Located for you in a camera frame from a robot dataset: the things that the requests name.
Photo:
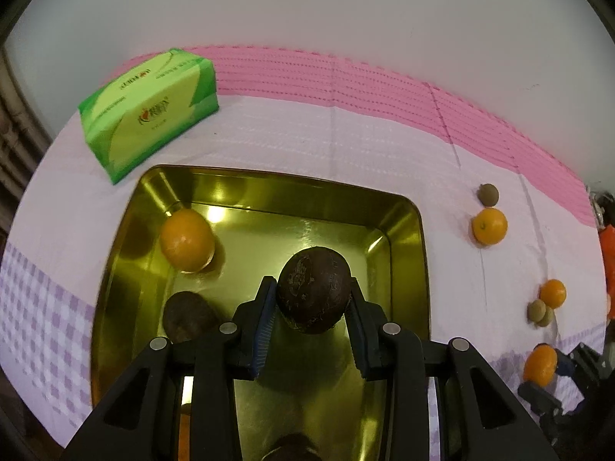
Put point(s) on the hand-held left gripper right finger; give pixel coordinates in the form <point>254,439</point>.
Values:
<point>360,345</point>

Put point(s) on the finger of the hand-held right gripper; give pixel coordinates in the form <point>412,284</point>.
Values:
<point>565,362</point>
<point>538,395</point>

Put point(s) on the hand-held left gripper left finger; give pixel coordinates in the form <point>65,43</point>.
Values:
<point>263,341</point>

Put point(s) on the orange mandarin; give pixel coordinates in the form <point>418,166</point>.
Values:
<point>490,225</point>
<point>540,365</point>
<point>187,245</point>
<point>553,292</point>
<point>184,434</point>

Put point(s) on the green kiwi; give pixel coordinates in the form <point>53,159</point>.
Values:
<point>535,309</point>
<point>549,317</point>

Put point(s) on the dark passion fruit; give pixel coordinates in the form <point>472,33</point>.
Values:
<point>290,446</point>
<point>312,290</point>
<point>187,317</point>

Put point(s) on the gold tin box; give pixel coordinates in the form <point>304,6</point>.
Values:
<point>307,230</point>

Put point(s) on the small green fruit top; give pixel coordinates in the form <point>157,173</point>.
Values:
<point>488,194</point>

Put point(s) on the orange-red plastic object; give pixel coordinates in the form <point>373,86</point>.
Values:
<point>609,259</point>

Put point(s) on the green tissue pack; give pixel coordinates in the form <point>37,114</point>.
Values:
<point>144,105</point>

